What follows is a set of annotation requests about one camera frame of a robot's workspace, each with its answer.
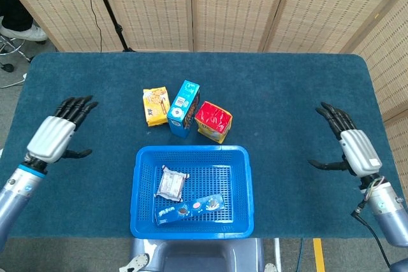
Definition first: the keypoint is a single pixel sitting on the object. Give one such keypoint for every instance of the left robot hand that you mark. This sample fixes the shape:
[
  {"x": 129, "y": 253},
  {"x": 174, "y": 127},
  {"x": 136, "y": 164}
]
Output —
[{"x": 51, "y": 138}]

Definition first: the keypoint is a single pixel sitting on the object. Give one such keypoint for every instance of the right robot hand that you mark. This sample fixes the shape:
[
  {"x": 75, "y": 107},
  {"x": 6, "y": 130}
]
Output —
[{"x": 360, "y": 151}]

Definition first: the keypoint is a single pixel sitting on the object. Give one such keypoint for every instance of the yellow cracker packet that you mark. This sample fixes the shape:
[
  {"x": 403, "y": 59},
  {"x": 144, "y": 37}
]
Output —
[{"x": 154, "y": 109}]

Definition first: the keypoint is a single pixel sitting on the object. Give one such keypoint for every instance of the blue chocolate chip cookie box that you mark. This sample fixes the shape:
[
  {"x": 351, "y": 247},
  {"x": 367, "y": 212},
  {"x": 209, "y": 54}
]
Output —
[{"x": 178, "y": 116}]

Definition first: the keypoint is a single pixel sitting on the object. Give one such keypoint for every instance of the white and red cookie packet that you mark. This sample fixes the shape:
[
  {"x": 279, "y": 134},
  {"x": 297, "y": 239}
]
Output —
[{"x": 172, "y": 184}]

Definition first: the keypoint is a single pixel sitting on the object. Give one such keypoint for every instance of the yellow Lipo bag red top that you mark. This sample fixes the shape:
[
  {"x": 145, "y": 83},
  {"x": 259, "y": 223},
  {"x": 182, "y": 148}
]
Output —
[{"x": 212, "y": 117}]

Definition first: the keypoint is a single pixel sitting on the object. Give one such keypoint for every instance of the long dark blue Oreo box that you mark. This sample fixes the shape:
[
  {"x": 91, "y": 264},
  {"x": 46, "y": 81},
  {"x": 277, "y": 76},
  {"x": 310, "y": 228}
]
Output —
[{"x": 191, "y": 210}]

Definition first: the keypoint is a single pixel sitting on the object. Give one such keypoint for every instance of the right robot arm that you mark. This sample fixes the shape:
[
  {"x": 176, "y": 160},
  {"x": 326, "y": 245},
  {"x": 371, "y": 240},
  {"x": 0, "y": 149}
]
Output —
[{"x": 389, "y": 218}]

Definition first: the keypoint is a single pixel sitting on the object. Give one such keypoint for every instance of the blue plastic mesh basket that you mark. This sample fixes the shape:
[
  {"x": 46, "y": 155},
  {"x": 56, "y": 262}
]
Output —
[{"x": 197, "y": 232}]

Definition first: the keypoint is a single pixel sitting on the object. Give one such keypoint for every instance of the dark blue table carpet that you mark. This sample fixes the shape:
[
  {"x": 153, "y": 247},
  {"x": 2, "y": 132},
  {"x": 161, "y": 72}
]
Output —
[{"x": 287, "y": 93}]

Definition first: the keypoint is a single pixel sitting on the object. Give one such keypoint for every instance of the chrome stool base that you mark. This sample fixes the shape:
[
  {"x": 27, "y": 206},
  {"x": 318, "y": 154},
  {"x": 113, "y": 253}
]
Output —
[{"x": 12, "y": 49}]

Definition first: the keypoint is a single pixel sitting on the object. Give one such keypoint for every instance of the white shoe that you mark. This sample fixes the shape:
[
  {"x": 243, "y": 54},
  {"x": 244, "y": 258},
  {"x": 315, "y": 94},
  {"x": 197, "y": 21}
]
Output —
[{"x": 25, "y": 33}]

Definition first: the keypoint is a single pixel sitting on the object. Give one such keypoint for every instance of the yellow floor tape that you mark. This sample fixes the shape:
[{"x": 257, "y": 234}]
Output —
[{"x": 318, "y": 256}]

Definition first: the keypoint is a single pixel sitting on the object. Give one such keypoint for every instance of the black trouser leg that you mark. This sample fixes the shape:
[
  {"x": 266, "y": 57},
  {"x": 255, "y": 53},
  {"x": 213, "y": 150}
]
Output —
[{"x": 12, "y": 11}]

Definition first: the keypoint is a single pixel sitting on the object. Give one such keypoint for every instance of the black tripod stand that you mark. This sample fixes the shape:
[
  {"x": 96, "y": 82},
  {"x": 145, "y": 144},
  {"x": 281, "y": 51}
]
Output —
[{"x": 110, "y": 11}]

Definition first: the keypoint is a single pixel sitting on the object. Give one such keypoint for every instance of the grey-blue robot torso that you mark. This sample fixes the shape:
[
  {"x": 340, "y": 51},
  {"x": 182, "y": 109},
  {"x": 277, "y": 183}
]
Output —
[{"x": 197, "y": 256}]

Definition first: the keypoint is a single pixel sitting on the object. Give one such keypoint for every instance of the bamboo folding screen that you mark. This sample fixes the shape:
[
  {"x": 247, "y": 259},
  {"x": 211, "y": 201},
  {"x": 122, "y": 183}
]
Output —
[{"x": 223, "y": 7}]

